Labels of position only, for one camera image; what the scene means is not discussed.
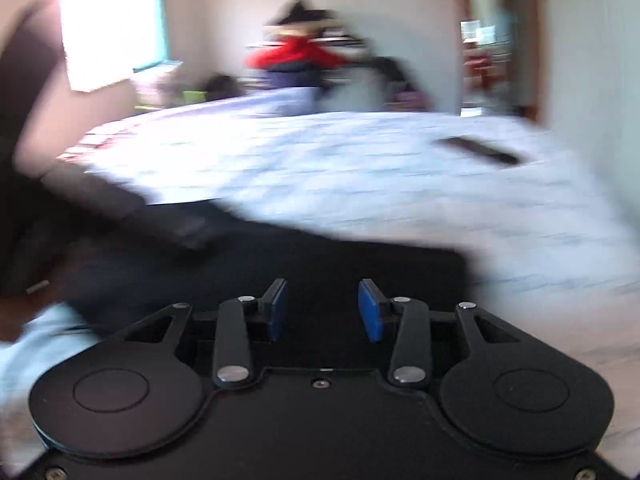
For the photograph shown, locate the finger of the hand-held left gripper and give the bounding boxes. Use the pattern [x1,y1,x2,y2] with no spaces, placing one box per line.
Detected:
[42,165,213,253]

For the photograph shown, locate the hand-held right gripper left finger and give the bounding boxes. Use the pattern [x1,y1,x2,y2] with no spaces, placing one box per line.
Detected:
[120,278,289,388]

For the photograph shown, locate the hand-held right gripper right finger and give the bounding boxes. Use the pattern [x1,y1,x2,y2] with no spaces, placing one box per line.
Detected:
[357,279,523,388]

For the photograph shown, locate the black pants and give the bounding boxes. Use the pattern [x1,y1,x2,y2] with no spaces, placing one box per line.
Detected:
[65,199,471,361]

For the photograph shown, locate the zebra patterned blanket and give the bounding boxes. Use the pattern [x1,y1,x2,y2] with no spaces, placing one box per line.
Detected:
[57,127,138,163]

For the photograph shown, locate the white printed bed sheet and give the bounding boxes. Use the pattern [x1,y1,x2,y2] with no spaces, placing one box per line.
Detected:
[0,100,640,471]

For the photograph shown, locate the window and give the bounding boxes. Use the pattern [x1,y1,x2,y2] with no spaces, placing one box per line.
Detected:
[59,0,171,92]

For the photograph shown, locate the black handbag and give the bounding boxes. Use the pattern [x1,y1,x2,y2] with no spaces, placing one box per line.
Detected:
[205,74,243,102]

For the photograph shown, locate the blue knitted blanket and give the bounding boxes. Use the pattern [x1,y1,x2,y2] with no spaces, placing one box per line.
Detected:
[185,87,323,118]

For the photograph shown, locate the black phone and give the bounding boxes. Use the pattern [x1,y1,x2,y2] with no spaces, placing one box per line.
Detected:
[434,135,522,166]

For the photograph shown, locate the navy padded jacket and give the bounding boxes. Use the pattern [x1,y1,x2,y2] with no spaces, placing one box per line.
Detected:
[266,62,323,90]

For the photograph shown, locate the purple cloth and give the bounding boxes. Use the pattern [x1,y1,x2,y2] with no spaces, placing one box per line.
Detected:
[392,90,430,111]

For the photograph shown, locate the red padded jacket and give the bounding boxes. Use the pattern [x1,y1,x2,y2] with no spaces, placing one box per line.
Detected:
[244,34,350,72]

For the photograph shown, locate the grey bag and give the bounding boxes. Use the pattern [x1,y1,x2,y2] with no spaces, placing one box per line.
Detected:
[322,66,383,112]

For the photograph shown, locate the black backpack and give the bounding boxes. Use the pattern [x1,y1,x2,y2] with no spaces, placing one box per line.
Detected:
[369,56,418,97]

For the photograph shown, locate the black garment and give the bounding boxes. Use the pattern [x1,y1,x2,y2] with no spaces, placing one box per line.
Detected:
[270,0,336,27]

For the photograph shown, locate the white wardrobe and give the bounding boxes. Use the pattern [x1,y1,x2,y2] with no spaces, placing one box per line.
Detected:
[540,0,640,206]

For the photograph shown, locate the wooden door frame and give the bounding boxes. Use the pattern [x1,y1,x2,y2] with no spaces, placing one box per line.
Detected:
[456,0,545,122]

